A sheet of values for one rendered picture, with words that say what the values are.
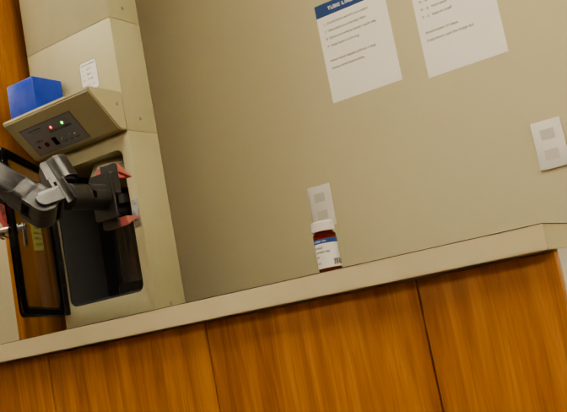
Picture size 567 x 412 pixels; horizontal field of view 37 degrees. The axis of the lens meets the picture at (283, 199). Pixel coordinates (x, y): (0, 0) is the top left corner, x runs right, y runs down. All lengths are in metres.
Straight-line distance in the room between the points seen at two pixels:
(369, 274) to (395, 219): 0.80
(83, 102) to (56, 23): 0.33
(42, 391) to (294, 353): 0.67
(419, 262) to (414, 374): 0.19
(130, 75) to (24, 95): 0.28
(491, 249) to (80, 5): 1.39
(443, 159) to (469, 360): 0.86
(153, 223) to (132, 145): 0.20
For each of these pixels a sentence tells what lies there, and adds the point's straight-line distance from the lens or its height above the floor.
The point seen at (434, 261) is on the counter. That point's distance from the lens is 1.37.
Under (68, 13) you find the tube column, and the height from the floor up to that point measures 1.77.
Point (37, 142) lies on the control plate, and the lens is 2.31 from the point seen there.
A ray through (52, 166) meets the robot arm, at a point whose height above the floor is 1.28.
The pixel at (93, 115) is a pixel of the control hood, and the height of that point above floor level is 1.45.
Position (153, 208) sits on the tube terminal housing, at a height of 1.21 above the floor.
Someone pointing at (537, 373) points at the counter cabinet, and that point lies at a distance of 1.36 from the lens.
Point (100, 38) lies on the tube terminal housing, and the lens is 2.27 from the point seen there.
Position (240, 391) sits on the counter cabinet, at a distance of 1.62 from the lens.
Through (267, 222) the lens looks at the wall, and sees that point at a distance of 2.41.
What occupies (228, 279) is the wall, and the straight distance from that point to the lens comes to 2.49.
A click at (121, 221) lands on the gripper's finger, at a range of 1.92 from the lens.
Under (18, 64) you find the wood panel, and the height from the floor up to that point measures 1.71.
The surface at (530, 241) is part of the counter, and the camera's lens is 1.31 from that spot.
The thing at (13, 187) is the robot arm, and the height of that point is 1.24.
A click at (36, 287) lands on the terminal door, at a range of 2.13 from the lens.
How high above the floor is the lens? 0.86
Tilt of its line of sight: 8 degrees up
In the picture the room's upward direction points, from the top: 11 degrees counter-clockwise
